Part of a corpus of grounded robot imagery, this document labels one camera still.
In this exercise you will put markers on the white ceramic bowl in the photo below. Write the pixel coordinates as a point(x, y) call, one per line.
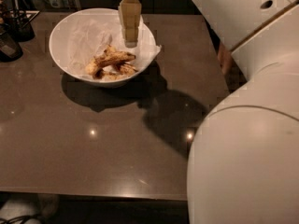
point(59, 43)

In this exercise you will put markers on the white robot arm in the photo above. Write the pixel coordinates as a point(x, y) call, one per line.
point(243, 165)

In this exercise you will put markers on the white object under table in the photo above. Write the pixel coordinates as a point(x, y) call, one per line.
point(27, 208)

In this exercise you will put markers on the black wire utensil holder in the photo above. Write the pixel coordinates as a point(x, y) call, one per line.
point(20, 27)

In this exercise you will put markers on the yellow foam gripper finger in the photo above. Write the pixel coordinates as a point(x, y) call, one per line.
point(130, 14)

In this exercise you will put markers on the white paper liner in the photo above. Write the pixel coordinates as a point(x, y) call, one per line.
point(92, 35)

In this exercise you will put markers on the dark scale device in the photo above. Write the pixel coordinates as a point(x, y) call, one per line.
point(10, 50)

